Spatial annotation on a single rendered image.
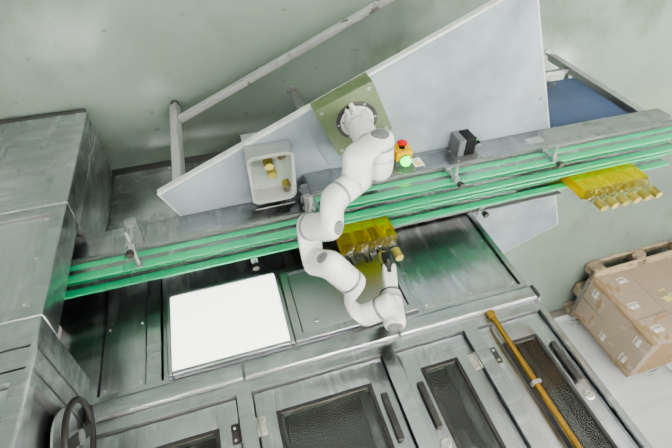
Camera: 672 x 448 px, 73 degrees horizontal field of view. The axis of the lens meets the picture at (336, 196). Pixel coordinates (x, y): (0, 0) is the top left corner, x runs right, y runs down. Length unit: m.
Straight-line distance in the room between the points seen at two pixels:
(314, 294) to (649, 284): 4.30
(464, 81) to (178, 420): 1.57
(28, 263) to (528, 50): 1.92
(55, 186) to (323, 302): 1.08
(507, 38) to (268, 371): 1.48
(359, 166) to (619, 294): 4.28
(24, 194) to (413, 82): 1.49
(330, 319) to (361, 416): 0.34
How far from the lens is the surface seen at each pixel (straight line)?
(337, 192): 1.31
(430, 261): 1.95
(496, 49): 1.91
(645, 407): 5.65
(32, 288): 1.63
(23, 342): 1.49
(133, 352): 1.82
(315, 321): 1.70
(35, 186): 2.01
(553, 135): 2.27
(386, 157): 1.41
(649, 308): 5.36
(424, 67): 1.78
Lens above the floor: 2.17
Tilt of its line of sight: 46 degrees down
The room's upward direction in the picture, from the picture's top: 155 degrees clockwise
